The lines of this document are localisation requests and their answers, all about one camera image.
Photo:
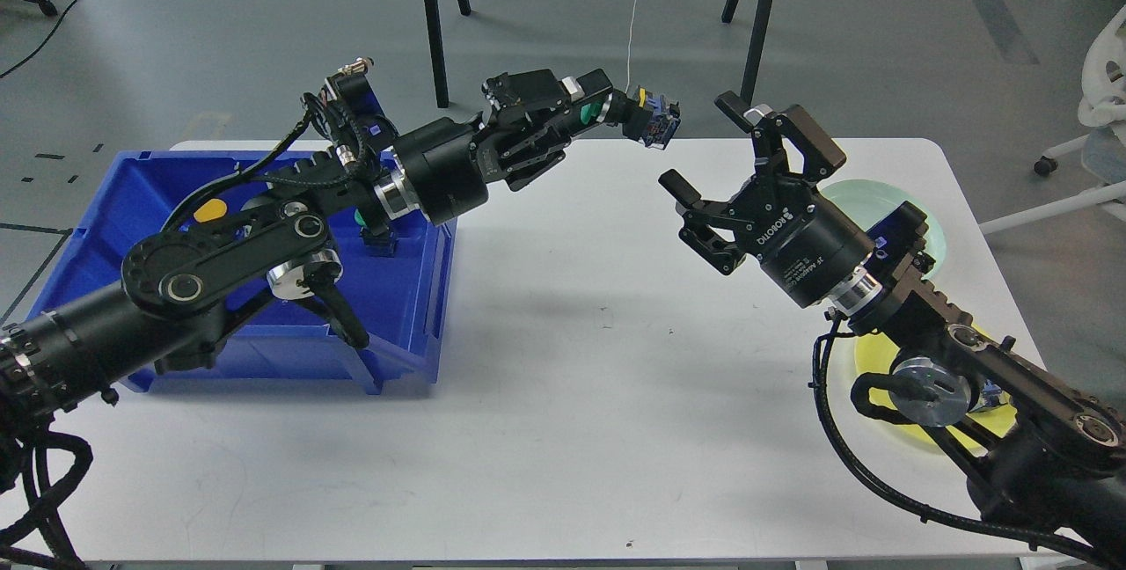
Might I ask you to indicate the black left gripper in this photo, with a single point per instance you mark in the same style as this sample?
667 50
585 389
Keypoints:
444 169

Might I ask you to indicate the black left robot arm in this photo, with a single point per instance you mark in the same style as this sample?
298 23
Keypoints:
262 234

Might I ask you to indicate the green push button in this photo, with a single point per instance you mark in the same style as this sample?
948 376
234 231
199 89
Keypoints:
381 243
646 117

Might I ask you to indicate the white office chair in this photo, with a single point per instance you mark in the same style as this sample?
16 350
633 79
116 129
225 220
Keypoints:
1102 111

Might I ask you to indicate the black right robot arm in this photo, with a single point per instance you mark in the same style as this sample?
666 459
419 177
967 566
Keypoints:
1043 461

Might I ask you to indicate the yellow plate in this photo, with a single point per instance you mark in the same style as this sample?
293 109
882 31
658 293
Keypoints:
875 353

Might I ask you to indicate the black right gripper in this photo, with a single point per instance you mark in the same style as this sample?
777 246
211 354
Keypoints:
802 242

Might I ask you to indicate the blue plastic bin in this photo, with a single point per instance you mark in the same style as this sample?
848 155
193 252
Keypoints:
400 299

